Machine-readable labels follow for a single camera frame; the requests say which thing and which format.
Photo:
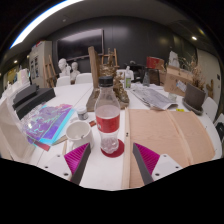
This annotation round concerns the red box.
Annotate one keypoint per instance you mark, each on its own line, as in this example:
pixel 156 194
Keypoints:
pixel 155 62

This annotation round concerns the round ceiling spotlights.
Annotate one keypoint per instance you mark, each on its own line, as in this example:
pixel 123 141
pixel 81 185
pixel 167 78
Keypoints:
pixel 194 38

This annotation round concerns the brown cardboard box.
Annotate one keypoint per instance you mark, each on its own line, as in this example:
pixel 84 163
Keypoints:
pixel 175 81

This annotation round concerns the large white plaster bust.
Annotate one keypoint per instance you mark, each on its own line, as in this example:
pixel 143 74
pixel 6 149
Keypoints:
pixel 63 66

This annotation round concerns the long ceiling light strip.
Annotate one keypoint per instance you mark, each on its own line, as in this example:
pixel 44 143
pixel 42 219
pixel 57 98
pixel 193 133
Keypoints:
pixel 40 18

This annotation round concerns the brown sculpture on wooden base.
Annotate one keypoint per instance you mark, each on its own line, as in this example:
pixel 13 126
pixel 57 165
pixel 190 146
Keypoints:
pixel 93 66

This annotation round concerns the small grey cup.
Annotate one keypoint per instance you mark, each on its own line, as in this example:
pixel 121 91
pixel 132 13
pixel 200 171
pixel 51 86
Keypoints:
pixel 172 97

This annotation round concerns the wooden figure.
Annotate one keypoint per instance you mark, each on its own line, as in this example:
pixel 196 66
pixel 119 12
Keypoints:
pixel 210 89

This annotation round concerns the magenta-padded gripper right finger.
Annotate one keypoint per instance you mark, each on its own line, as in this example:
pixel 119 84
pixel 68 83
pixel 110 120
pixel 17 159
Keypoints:
pixel 148 160

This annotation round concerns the white cabinet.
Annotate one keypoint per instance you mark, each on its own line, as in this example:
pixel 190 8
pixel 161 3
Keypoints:
pixel 38 63

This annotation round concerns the white plastic chair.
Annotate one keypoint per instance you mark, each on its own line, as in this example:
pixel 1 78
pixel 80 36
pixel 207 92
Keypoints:
pixel 220 117
pixel 63 81
pixel 210 108
pixel 83 78

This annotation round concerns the clear red-labelled water bottle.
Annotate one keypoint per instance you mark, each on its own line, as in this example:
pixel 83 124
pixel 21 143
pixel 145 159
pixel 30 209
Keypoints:
pixel 107 123

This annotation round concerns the iridescent purple teal sheet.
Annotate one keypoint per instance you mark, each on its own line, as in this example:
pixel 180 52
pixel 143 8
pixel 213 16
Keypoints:
pixel 48 123

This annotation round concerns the wooden easel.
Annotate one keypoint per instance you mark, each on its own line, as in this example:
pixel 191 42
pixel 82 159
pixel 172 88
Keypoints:
pixel 115 56
pixel 50 71

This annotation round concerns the flat round red coaster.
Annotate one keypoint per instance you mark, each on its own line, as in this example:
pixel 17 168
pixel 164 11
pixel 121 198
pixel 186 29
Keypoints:
pixel 119 151

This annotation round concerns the clear glass bottle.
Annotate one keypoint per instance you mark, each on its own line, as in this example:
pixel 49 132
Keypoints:
pixel 146 80

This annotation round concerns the green-labelled spray bottle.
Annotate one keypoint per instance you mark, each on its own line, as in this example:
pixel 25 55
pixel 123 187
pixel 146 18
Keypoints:
pixel 128 81

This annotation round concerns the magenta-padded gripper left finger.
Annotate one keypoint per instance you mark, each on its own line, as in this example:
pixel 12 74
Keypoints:
pixel 75 160

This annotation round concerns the black backpack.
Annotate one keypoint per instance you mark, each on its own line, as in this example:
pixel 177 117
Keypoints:
pixel 220 131

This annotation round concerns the small white plaster bust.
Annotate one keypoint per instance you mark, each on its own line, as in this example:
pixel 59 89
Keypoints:
pixel 75 70

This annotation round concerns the dried plant in grey pot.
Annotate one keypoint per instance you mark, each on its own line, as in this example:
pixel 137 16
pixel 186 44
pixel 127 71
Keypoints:
pixel 194 96

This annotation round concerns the white ceramic mug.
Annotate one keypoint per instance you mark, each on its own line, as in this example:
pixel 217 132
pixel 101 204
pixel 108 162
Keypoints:
pixel 78 135

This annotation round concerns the plastic-wrapped white panel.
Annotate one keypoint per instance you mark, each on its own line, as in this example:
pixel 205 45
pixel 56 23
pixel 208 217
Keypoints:
pixel 13 133

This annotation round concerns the folded grey newspaper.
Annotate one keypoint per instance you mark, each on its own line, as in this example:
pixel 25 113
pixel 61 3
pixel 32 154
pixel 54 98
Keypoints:
pixel 153 98

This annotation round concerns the black wall monitor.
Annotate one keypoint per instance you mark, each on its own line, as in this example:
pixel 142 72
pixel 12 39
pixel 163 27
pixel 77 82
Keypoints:
pixel 80 45

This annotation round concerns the white plaster sculpture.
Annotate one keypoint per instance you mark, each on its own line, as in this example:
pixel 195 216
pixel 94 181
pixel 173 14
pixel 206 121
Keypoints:
pixel 173 60

